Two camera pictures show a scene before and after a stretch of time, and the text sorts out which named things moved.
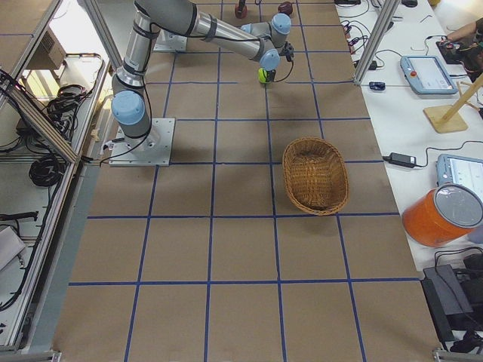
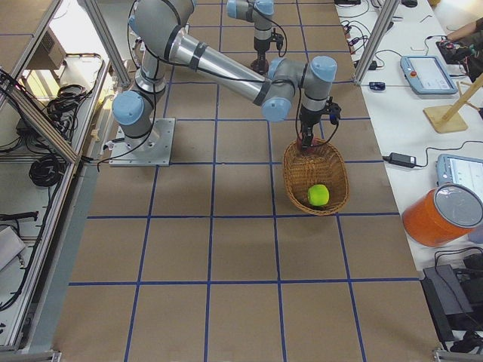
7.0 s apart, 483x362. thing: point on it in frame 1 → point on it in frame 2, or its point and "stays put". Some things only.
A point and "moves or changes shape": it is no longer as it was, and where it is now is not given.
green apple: [263, 75] moves or changes shape
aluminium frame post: [389, 10] stays put
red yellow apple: [241, 15] moves or changes shape
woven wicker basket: [315, 176] stays put
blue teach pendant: [426, 75] stays put
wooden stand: [446, 118] stays put
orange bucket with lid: [442, 216] stays put
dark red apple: [285, 7] → [260, 66]
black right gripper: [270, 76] → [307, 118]
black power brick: [401, 159] stays put
